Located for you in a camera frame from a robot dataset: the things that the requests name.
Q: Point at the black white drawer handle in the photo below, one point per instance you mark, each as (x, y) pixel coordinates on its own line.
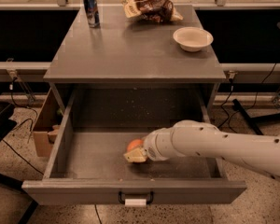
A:
(136, 199)

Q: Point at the white paper bowl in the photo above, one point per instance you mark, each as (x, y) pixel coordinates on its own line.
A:
(192, 39)

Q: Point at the open grey top drawer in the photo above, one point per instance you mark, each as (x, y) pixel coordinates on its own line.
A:
(86, 164)

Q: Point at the brown snack bag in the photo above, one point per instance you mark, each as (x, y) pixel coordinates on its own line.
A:
(158, 11)

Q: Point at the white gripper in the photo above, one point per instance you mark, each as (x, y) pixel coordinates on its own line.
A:
(151, 147)

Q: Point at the grey cabinet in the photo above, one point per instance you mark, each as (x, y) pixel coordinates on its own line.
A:
(123, 51)

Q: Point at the blue drink can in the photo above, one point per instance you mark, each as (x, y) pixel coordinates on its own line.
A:
(92, 12)

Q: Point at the black metal floor stand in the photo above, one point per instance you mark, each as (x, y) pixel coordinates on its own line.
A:
(254, 122)

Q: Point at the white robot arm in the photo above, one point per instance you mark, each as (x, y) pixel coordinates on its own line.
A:
(188, 138)

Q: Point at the cardboard box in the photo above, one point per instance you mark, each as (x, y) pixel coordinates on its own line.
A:
(47, 126)

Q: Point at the orange fruit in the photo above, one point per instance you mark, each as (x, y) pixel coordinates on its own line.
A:
(136, 143)

